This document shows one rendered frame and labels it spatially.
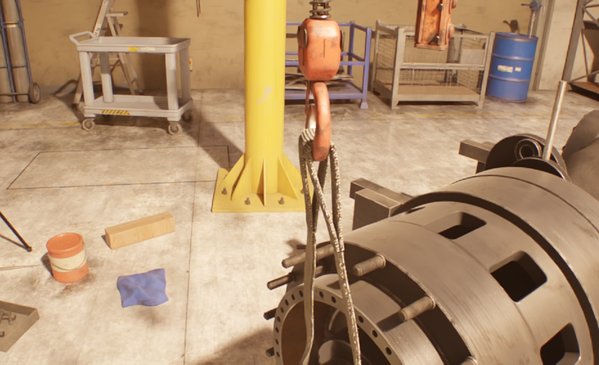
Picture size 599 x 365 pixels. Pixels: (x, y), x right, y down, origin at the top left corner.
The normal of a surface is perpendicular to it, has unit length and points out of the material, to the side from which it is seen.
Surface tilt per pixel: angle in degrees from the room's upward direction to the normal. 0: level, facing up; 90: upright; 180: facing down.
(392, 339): 21
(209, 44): 90
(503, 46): 89
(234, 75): 90
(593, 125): 34
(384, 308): 10
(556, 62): 90
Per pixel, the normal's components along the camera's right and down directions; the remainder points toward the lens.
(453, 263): 0.16, -0.81
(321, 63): 0.16, 0.56
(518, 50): -0.22, 0.40
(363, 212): -0.75, 0.25
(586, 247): 0.35, -0.58
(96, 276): 0.03, -0.91
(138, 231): 0.60, 0.34
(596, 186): -0.34, -0.71
